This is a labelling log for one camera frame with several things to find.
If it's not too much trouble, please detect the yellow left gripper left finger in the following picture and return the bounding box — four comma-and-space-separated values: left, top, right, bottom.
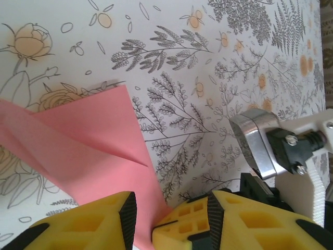
0, 191, 137, 250

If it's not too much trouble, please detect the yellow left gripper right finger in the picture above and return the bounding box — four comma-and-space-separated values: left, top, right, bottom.
207, 190, 333, 250

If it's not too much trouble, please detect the pink paper sheet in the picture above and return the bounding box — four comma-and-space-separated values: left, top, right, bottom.
0, 84, 174, 250

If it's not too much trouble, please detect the floral patterned table cover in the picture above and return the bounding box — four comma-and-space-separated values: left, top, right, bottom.
0, 0, 327, 250

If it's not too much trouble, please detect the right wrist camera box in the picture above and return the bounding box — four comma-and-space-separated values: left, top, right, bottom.
230, 108, 281, 181

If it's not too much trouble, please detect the white right camera bracket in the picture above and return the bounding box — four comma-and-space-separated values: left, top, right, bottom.
275, 108, 333, 227

